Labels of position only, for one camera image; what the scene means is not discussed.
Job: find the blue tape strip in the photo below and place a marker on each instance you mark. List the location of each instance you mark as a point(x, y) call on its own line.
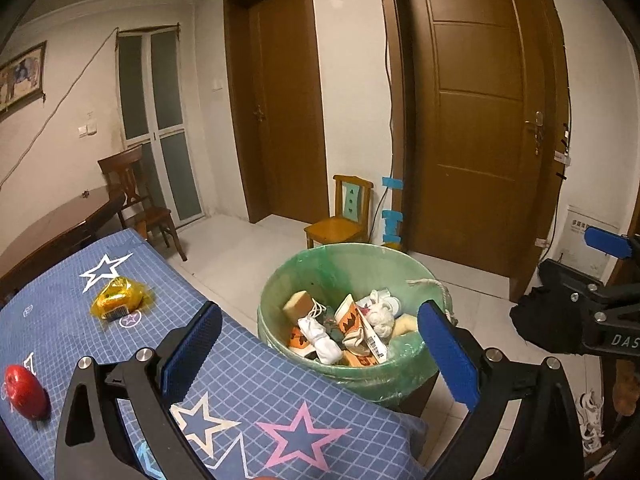
point(392, 237)
point(392, 182)
point(392, 217)

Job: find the pale yellow foam piece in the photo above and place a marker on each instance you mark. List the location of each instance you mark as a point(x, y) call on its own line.
point(405, 326)

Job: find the yellow plastic wrapper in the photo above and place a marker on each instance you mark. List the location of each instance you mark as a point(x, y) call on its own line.
point(117, 300)

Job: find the torn orange white carton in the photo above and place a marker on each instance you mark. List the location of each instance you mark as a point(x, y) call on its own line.
point(300, 341)

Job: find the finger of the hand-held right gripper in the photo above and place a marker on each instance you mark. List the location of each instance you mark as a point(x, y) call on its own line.
point(607, 242)
point(565, 277)

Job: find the white cloth ball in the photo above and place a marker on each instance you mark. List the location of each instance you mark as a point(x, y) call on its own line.
point(382, 320)

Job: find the plain brown wooden door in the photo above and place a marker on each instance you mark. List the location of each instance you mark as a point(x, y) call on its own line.
point(280, 95)

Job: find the blue star print tablecloth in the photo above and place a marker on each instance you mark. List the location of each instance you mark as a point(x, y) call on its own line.
point(240, 360)

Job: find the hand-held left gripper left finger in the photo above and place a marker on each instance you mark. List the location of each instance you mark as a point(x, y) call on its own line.
point(192, 347)

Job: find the crushed orange paper cup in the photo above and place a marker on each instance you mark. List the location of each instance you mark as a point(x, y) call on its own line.
point(350, 322)

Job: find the black bag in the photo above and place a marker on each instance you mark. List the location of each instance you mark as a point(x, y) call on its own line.
point(537, 320)

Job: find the frosted glass double door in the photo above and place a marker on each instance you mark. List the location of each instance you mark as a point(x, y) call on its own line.
point(155, 130)

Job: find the red apple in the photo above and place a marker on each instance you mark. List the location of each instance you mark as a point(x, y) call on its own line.
point(27, 390)

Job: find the white wall notice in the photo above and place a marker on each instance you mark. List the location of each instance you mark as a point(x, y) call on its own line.
point(575, 222)

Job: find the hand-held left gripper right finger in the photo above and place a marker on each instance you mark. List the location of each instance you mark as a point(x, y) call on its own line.
point(447, 355)

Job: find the white wall switch box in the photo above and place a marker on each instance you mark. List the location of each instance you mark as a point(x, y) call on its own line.
point(87, 129)

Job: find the framed wall picture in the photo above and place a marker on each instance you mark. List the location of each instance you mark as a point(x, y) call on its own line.
point(20, 77)

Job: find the round dark wooden table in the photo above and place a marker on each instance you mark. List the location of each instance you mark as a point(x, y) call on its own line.
point(50, 235)

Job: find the green lined trash bin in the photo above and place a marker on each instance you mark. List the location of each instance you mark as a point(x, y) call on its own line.
point(345, 270)

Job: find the small yellow wooden chair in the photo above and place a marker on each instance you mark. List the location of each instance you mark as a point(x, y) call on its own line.
point(345, 217)

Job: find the white patterned cloth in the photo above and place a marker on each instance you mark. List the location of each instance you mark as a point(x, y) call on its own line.
point(590, 420)

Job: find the yellow sponge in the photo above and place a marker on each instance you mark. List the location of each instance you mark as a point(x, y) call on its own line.
point(299, 302)

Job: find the panelled brown wooden door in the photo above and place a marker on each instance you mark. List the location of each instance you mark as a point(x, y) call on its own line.
point(480, 110)

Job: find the carved back wooden chair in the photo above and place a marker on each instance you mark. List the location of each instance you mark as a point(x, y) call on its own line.
point(140, 200)

